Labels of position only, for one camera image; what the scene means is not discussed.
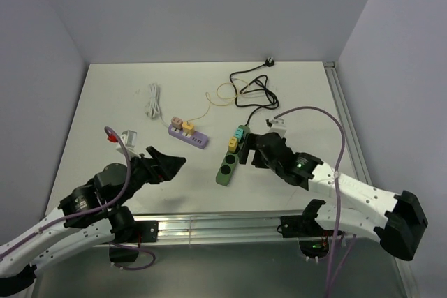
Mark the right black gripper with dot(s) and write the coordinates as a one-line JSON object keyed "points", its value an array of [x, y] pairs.
{"points": [[251, 144]]}

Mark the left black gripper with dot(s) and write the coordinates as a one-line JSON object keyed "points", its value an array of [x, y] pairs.
{"points": [[162, 167]]}

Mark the teal plug adapter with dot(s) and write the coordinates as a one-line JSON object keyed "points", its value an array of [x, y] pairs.
{"points": [[238, 134]]}

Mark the yellow plug adapter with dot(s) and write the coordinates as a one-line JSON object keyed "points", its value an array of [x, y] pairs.
{"points": [[233, 144]]}

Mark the green power strip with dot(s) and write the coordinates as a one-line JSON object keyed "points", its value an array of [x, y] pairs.
{"points": [[230, 162]]}

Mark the purple power strip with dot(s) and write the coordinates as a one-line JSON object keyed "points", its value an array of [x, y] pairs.
{"points": [[197, 139]]}

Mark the orange charger plug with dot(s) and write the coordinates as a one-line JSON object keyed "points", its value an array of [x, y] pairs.
{"points": [[188, 127]]}

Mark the pink plug adapter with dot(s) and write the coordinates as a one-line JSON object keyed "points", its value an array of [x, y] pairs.
{"points": [[176, 123]]}

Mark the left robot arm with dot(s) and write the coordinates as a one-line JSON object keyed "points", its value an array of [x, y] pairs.
{"points": [[93, 214]]}

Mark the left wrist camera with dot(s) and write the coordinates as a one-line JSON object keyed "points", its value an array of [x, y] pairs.
{"points": [[128, 139]]}

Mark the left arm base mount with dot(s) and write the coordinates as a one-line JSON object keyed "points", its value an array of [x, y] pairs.
{"points": [[123, 253]]}

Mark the aluminium front rail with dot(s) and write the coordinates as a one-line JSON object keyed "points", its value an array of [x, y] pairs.
{"points": [[200, 229]]}

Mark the aluminium rail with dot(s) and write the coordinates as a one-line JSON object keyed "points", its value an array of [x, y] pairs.
{"points": [[200, 229], [344, 117]]}

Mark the aluminium right rail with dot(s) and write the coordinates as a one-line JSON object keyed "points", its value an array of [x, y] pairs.
{"points": [[344, 117]]}

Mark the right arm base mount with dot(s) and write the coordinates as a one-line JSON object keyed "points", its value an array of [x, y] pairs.
{"points": [[305, 226]]}

